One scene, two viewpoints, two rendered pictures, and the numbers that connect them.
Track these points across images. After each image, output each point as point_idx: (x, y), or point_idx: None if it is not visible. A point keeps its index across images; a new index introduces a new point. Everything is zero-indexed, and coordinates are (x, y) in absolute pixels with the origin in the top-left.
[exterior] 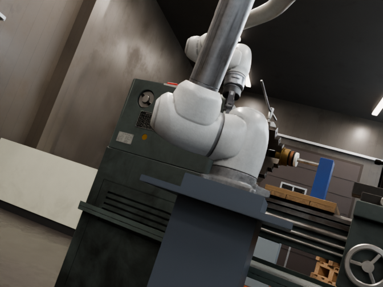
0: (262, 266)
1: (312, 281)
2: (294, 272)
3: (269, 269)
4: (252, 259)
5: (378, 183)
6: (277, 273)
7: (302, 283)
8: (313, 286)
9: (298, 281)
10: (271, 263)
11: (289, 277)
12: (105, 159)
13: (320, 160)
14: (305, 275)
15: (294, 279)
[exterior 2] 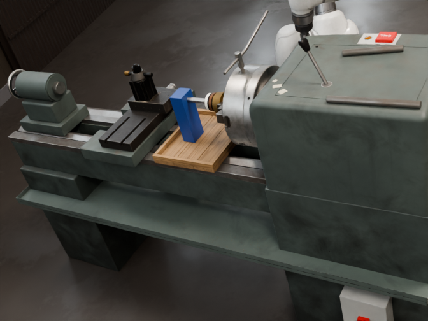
0: (233, 221)
1: (171, 237)
2: (188, 240)
3: (224, 224)
4: (234, 253)
5: (155, 88)
6: (221, 213)
7: (202, 201)
8: (185, 213)
9: (202, 207)
10: (212, 245)
11: (208, 212)
12: None
13: (191, 91)
14: (177, 237)
15: (204, 211)
